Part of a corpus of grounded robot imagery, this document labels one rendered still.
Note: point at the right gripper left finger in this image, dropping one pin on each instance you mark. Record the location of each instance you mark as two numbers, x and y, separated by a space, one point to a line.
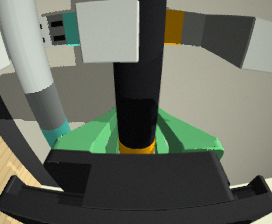
92 136

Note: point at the black bar with yellow end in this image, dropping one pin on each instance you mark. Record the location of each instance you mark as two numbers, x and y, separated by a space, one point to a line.
137 85

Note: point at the grey metal bar with teal ends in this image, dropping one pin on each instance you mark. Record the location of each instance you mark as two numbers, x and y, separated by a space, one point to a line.
22 33

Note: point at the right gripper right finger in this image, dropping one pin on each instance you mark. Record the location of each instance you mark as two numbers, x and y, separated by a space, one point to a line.
183 137

